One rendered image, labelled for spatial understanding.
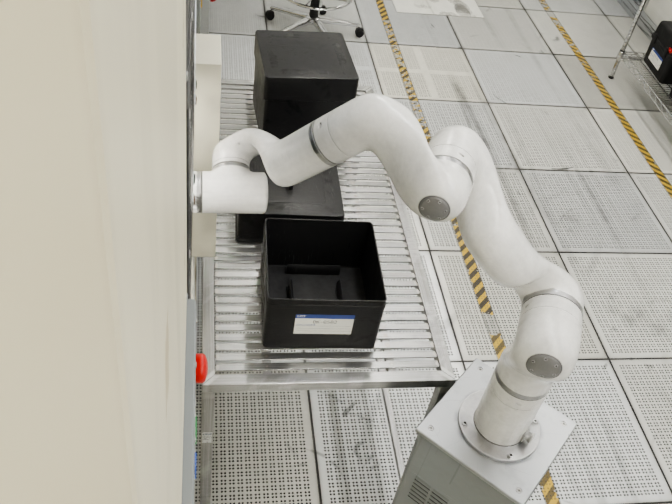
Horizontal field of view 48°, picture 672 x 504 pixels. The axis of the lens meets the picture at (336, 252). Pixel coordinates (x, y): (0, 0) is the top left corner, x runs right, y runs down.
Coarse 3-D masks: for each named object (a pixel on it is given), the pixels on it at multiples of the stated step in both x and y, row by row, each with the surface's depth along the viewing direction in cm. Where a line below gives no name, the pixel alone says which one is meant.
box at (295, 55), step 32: (256, 32) 238; (288, 32) 241; (320, 32) 244; (256, 64) 239; (288, 64) 227; (320, 64) 229; (352, 64) 232; (256, 96) 246; (288, 96) 226; (320, 96) 228; (352, 96) 230; (288, 128) 235
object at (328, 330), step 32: (288, 224) 190; (320, 224) 191; (352, 224) 192; (288, 256) 198; (320, 256) 199; (352, 256) 200; (288, 288) 194; (320, 288) 196; (352, 288) 197; (384, 288) 176; (288, 320) 174; (320, 320) 175; (352, 320) 176
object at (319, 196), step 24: (264, 168) 213; (336, 168) 218; (288, 192) 207; (312, 192) 209; (336, 192) 210; (240, 216) 200; (264, 216) 200; (288, 216) 201; (312, 216) 202; (336, 216) 203; (240, 240) 205
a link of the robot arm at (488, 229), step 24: (432, 144) 132; (456, 144) 130; (480, 144) 135; (480, 168) 134; (480, 192) 135; (480, 216) 135; (504, 216) 134; (480, 240) 135; (504, 240) 134; (480, 264) 139; (504, 264) 136; (528, 264) 138; (552, 264) 144; (528, 288) 147; (552, 288) 146; (576, 288) 148
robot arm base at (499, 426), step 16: (496, 384) 159; (464, 400) 176; (480, 400) 169; (496, 400) 160; (512, 400) 157; (528, 400) 156; (464, 416) 172; (480, 416) 168; (496, 416) 162; (512, 416) 160; (528, 416) 160; (464, 432) 169; (480, 432) 169; (496, 432) 165; (512, 432) 164; (528, 432) 168; (480, 448) 167; (496, 448) 167; (512, 448) 168; (528, 448) 168
